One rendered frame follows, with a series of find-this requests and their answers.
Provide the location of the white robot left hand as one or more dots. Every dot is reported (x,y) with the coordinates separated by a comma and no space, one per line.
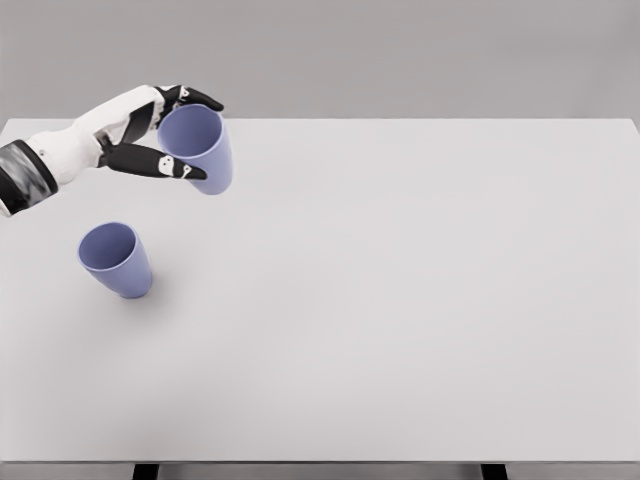
(112,122)

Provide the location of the lavender plastic cup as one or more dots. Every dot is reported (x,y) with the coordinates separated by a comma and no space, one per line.
(120,262)
(207,150)

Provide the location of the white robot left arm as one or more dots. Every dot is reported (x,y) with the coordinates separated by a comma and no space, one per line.
(40,160)

